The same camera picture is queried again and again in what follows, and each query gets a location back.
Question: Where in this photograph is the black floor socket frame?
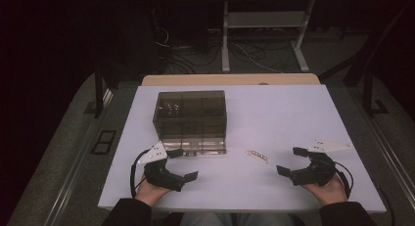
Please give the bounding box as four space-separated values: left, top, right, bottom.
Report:
90 129 117 156

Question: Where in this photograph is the white metal stand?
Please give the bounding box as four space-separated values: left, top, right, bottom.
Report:
220 0 317 74

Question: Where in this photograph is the aluminium floor rail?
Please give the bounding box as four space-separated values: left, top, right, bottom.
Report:
42 88 115 226
346 85 415 204

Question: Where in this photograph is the person's right hand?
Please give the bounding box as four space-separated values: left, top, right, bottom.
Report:
300 172 348 207

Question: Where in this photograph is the person's left hand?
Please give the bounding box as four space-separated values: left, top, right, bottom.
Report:
134 172 172 207

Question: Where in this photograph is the transparent brown plastic drawer box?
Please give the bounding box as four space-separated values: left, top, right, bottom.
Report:
152 90 228 156

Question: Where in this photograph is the small white strip object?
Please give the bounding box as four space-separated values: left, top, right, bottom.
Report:
246 149 270 164

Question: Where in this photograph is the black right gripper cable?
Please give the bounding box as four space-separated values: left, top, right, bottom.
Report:
333 160 355 201

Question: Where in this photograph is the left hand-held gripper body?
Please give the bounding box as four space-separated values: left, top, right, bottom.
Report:
136 141 186 193

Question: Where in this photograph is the black slanted bar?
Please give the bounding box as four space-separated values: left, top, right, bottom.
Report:
317 0 414 87

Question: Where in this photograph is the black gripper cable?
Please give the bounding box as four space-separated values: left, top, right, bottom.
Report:
129 149 152 199
333 160 355 201

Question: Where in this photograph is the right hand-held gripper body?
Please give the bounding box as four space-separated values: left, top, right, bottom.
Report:
289 138 352 188

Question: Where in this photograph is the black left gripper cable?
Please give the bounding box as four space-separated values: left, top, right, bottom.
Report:
129 149 152 199

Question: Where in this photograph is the black metal stand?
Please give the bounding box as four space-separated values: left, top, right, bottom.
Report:
83 65 115 119
362 68 390 118

